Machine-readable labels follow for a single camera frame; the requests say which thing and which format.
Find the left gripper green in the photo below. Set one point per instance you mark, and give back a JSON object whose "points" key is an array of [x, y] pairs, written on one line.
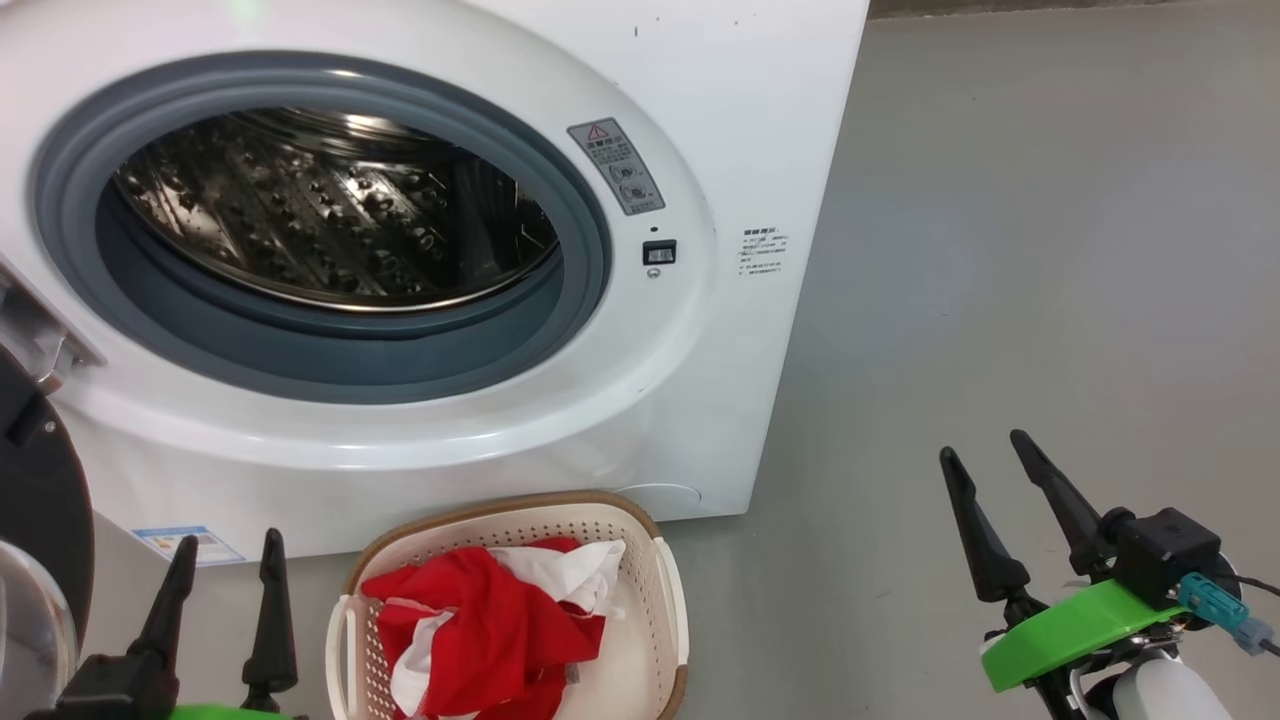
{"points": [[235, 713]]}

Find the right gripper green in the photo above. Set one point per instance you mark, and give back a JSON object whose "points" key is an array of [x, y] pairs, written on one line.
{"points": [[1070, 630]]}

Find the black round washer door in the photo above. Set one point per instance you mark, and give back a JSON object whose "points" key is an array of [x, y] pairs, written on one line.
{"points": [[45, 500]]}

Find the red and white garment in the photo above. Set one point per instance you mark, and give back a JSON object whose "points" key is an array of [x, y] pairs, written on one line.
{"points": [[500, 630]]}

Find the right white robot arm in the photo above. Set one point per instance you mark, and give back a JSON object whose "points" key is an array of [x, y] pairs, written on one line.
{"points": [[1170, 695]]}

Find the metal door hinge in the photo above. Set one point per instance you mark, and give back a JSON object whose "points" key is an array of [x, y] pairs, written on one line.
{"points": [[40, 335]]}

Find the cream perforated basket brown rim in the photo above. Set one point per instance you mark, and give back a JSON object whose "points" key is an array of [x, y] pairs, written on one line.
{"points": [[640, 650]]}

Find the black door latch socket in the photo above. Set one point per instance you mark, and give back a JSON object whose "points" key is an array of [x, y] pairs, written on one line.
{"points": [[659, 252]]}

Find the white front-load washing machine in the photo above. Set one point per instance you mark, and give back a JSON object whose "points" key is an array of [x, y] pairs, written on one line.
{"points": [[780, 120]]}

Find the blue energy label sticker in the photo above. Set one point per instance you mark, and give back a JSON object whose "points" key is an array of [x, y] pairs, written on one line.
{"points": [[190, 546]]}

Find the round white filter cover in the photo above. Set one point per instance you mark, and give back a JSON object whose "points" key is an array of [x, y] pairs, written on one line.
{"points": [[660, 498]]}

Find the grey warning sticker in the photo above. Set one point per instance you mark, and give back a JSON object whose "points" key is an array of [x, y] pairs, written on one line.
{"points": [[616, 167]]}

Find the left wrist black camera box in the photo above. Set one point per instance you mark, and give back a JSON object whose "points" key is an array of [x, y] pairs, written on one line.
{"points": [[100, 690]]}

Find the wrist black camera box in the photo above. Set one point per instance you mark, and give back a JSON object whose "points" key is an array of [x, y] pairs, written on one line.
{"points": [[1165, 555], [100, 690]]}

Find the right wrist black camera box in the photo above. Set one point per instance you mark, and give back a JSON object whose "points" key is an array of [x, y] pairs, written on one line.
{"points": [[1165, 555]]}

